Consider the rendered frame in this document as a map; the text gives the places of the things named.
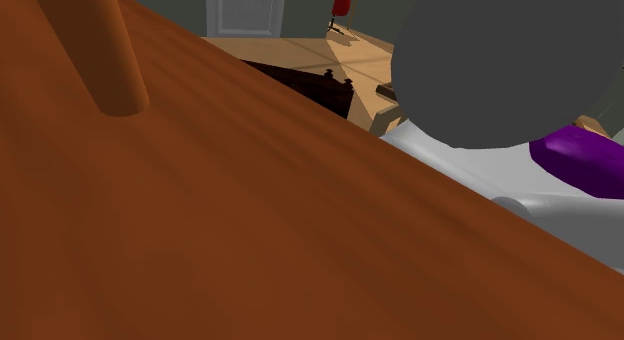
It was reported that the light wooden table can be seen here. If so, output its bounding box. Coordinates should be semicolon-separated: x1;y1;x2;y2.
368;82;408;137

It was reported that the dark wooden cabinet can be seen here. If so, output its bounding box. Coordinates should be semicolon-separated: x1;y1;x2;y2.
239;58;355;120

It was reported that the purple pillow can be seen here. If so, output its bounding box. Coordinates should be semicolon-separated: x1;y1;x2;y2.
528;124;624;201

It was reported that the white panel door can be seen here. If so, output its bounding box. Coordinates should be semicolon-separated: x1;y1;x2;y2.
205;0;288;39

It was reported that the brown wooden bed white mattress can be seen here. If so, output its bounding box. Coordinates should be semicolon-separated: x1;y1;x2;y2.
0;0;624;340

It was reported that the red chair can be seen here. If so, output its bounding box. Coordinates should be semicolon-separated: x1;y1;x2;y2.
326;0;361;37

